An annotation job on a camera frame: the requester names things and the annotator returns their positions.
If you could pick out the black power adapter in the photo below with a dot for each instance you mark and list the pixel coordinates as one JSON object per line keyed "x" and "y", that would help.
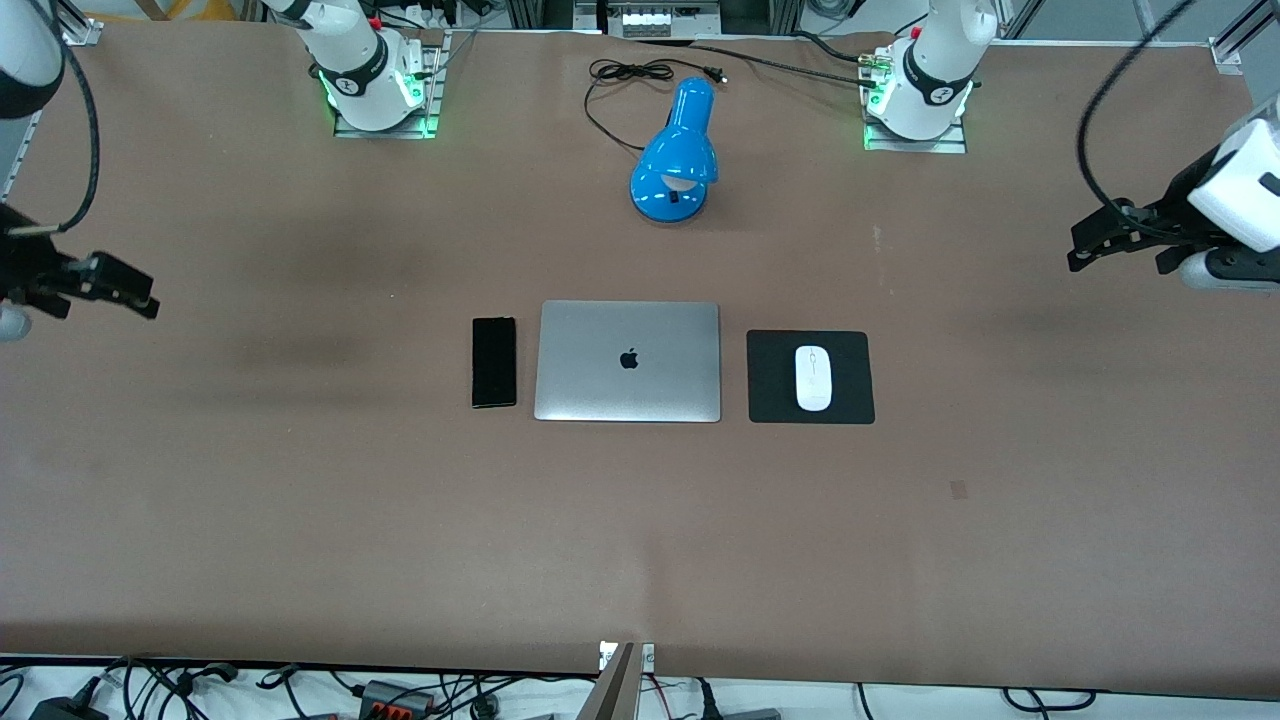
{"x": 65, "y": 710}

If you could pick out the black smartphone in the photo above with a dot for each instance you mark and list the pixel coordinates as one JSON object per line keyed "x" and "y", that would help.
{"x": 494, "y": 362}

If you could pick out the aluminium corner bracket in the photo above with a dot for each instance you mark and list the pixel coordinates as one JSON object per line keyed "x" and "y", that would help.
{"x": 1226, "y": 55}

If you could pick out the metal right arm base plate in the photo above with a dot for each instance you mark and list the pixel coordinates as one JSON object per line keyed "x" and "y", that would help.
{"x": 430, "y": 90}

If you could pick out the aluminium camera post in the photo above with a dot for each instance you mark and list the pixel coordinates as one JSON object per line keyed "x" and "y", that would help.
{"x": 612, "y": 690}

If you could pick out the grey connector box orange levers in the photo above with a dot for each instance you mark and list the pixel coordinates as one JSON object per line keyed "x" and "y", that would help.
{"x": 398, "y": 697}

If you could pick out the white computer mouse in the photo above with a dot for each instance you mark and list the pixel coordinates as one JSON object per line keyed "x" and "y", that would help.
{"x": 813, "y": 380}

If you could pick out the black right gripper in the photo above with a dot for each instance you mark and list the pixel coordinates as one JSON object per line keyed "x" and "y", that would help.
{"x": 22, "y": 266}

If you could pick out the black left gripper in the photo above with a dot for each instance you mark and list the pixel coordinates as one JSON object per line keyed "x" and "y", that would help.
{"x": 1172, "y": 211}

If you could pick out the blue desk lamp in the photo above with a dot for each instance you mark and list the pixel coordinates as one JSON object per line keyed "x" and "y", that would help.
{"x": 675, "y": 160}

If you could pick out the aluminium side rail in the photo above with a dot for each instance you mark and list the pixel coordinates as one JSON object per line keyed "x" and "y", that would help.
{"x": 20, "y": 150}

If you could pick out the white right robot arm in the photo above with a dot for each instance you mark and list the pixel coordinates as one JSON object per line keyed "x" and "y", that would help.
{"x": 350, "y": 60}

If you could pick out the silver closed laptop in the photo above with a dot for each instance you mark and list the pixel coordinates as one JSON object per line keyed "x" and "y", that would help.
{"x": 628, "y": 362}

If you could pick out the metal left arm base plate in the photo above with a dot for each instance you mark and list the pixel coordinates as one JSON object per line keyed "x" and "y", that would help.
{"x": 950, "y": 140}

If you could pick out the black mouse pad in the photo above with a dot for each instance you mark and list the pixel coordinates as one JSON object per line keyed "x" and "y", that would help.
{"x": 770, "y": 385}

